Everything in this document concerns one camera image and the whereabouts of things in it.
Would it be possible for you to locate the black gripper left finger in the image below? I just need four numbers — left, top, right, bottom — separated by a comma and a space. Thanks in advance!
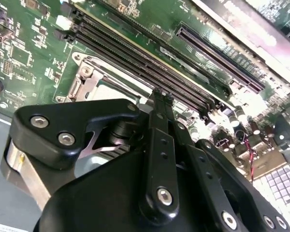
9, 88, 180, 220

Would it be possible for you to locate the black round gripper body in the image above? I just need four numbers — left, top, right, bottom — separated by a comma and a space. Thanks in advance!
32, 145, 220, 232

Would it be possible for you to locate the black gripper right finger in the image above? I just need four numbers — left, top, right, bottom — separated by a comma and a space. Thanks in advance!
165, 92, 290, 232

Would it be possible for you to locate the metal socket cover frame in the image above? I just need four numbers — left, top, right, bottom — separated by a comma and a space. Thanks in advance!
70, 69, 152, 101

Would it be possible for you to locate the silver topped CPU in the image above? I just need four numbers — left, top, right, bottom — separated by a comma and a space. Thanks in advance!
90, 81, 152, 103

